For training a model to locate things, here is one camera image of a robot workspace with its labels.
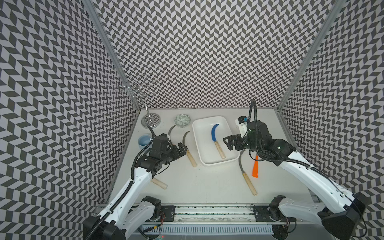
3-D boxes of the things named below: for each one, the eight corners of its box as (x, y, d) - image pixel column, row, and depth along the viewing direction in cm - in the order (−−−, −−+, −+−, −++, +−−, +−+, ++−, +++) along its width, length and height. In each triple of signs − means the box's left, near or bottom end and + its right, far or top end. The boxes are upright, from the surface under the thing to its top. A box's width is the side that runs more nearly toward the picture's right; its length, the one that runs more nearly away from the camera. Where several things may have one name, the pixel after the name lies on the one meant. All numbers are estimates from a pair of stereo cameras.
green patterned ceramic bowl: (173, 125, 110) (172, 122, 107) (179, 115, 116) (178, 112, 113) (186, 129, 107) (186, 126, 104) (192, 119, 113) (191, 115, 111)
